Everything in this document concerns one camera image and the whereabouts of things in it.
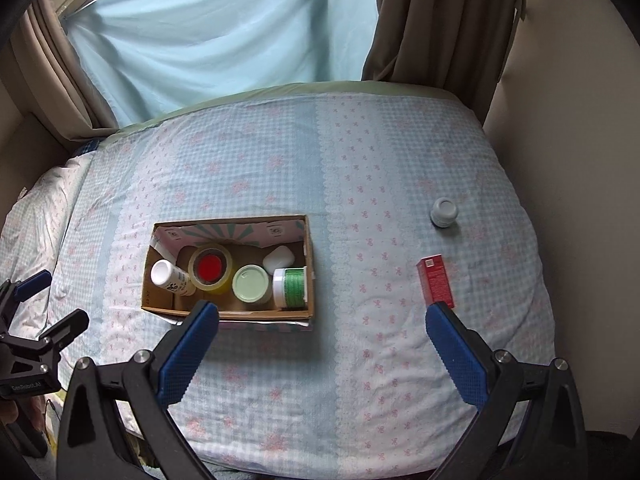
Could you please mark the white earbud case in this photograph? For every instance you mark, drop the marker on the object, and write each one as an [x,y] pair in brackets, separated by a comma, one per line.
[277,258]

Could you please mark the light blue hanging cloth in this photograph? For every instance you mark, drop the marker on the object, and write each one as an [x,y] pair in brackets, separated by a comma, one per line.
[225,25]

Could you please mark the cardboard box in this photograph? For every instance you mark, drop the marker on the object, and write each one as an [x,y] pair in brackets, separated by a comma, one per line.
[270,324]

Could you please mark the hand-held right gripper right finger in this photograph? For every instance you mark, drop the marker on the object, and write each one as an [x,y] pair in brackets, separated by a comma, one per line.
[457,357]

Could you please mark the red lidded jar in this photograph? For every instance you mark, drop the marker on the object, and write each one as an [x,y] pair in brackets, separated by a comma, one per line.
[210,266]

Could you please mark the brown curtain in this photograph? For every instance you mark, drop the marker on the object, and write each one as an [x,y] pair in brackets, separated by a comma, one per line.
[60,75]
[425,25]

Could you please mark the white plastic bottle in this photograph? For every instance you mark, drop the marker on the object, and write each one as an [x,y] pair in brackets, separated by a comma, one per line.
[167,277]

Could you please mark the yellow tape roll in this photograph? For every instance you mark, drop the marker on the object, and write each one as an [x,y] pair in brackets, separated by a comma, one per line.
[215,287]

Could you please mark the checked blue bed sheet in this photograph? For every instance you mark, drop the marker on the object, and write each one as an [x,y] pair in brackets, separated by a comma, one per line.
[375,160]

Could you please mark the beige headboard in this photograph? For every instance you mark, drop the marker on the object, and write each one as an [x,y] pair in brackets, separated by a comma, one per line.
[20,135]

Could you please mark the pale green mattress sheet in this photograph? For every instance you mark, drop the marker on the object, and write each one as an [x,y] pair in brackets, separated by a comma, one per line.
[300,87]

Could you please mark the pale lidded jar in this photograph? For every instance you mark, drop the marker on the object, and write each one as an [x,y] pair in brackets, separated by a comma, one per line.
[251,284]

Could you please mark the curtain tieback hook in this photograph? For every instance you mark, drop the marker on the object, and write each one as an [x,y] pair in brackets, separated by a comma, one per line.
[520,5]

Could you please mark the person's left hand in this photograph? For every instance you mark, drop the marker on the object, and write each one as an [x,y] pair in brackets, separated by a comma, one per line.
[7,412]

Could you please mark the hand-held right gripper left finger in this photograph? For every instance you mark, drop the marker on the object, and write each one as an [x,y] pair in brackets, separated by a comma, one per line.
[187,355]

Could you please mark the red carton box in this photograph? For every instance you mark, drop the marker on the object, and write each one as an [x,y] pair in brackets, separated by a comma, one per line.
[436,282]

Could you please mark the small white jar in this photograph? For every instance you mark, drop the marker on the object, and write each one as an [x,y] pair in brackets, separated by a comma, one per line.
[444,211]

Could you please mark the pale blue pillow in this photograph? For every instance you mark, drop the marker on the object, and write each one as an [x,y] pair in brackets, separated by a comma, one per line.
[35,220]

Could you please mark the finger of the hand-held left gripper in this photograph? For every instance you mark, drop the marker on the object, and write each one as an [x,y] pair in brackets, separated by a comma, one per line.
[65,329]
[32,282]

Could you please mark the dark blue checked cloth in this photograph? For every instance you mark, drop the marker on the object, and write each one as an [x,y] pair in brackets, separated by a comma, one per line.
[87,146]

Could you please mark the green jar with white lid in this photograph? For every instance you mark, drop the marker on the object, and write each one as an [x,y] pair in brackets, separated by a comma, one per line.
[292,287]

